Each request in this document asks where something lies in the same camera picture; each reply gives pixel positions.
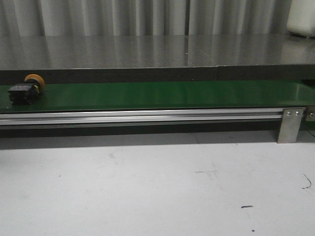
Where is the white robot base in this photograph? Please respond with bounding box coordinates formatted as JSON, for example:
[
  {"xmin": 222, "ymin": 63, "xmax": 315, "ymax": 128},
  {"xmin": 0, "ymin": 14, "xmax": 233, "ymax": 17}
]
[{"xmin": 286, "ymin": 0, "xmax": 315, "ymax": 37}]

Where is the steel conveyor support bracket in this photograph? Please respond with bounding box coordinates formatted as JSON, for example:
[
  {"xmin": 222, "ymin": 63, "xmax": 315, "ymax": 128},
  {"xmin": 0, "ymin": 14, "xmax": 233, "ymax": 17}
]
[{"xmin": 277, "ymin": 108, "xmax": 305, "ymax": 144}]

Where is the steel conveyor end plate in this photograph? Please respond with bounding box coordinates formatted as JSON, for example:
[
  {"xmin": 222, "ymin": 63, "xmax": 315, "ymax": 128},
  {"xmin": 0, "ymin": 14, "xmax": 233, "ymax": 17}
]
[{"xmin": 305, "ymin": 105, "xmax": 315, "ymax": 121}]

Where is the green conveyor belt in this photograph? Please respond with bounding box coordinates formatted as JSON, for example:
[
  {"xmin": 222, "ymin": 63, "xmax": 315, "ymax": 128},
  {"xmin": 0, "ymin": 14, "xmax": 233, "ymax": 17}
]
[{"xmin": 0, "ymin": 80, "xmax": 315, "ymax": 113}]

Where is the orange black push button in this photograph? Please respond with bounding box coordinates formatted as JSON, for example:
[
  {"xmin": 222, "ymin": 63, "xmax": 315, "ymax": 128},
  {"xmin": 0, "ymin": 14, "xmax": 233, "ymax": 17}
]
[{"xmin": 8, "ymin": 74, "xmax": 45, "ymax": 105}]

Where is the grey pleated curtain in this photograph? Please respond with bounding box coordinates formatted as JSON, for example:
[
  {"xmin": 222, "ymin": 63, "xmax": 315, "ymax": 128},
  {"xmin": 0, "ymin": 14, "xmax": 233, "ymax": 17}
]
[{"xmin": 0, "ymin": 0, "xmax": 291, "ymax": 36}]

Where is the aluminium conveyor side rail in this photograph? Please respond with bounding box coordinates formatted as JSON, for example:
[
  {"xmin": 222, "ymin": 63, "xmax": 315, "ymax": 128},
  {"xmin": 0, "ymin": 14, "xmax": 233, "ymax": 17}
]
[{"xmin": 0, "ymin": 108, "xmax": 284, "ymax": 126}]

